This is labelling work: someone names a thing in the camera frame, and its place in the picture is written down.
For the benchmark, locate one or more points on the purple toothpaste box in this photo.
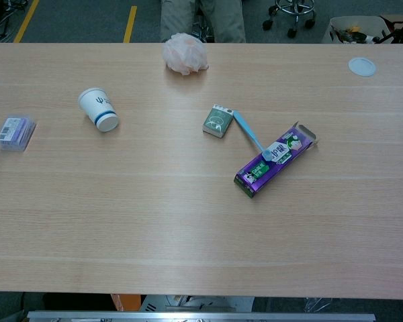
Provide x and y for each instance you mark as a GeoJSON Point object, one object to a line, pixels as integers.
{"type": "Point", "coordinates": [272, 164]}

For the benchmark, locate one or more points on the clear purple plastic case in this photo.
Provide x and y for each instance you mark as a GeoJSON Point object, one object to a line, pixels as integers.
{"type": "Point", "coordinates": [15, 132]}

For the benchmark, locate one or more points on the black tripod legs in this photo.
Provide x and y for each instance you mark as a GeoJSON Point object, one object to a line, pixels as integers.
{"type": "Point", "coordinates": [3, 16]}

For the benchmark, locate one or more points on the aluminium frame rail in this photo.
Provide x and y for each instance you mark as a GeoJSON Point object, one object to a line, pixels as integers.
{"type": "Point", "coordinates": [201, 316]}

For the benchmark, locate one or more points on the person in khaki trousers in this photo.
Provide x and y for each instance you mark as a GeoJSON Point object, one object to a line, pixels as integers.
{"type": "Point", "coordinates": [221, 20]}

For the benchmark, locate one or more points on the green soap box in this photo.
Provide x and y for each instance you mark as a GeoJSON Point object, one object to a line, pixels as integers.
{"type": "Point", "coordinates": [217, 120]}

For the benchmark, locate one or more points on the chrome stool wheeled base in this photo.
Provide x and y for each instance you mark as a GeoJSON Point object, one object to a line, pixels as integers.
{"type": "Point", "coordinates": [293, 13]}

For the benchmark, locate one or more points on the white paper cup blue band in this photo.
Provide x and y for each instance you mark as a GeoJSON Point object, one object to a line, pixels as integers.
{"type": "Point", "coordinates": [98, 108]}

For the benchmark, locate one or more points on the light blue toothbrush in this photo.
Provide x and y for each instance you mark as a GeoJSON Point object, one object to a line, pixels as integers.
{"type": "Point", "coordinates": [248, 131]}

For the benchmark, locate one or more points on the grey round table grommet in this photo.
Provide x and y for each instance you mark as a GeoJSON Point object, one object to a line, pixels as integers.
{"type": "Point", "coordinates": [362, 66]}

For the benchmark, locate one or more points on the pink mesh bath sponge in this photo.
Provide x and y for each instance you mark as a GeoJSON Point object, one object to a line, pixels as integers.
{"type": "Point", "coordinates": [185, 53]}

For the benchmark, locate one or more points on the white bin with items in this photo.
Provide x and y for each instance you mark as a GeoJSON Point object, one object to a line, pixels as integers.
{"type": "Point", "coordinates": [352, 30]}

